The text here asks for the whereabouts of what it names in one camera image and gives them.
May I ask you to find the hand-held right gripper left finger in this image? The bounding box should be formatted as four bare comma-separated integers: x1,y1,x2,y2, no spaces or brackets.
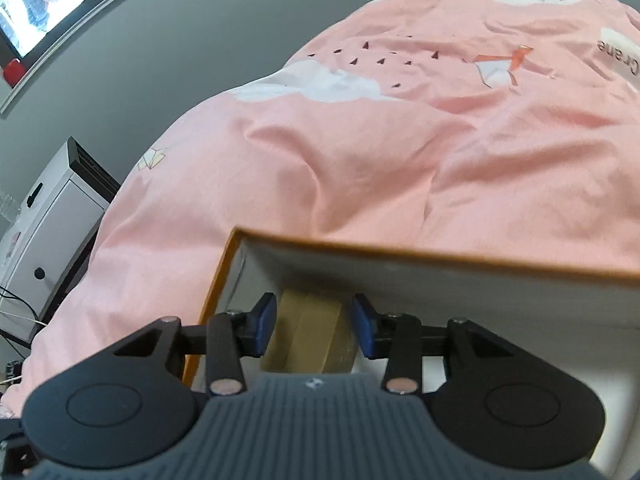
112,292,278,396

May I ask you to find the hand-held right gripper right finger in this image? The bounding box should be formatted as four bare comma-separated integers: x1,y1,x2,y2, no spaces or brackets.
350,293,508,394

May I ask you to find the brown tape roll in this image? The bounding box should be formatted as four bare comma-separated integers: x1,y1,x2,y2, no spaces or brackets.
260,291,359,376

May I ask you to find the orange cardboard box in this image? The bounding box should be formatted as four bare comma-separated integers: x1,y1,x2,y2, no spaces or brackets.
182,226,640,480

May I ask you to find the pink printed duvet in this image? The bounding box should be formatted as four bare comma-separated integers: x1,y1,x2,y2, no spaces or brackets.
0,0,640,421

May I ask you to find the white cabinet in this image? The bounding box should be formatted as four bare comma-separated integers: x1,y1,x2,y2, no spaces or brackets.
0,136,122,343

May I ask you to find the small red object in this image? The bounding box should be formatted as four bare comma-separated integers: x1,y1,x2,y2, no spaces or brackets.
2,58,27,86

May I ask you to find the black cable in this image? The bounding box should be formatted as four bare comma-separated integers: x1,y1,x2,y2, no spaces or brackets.
0,285,43,346

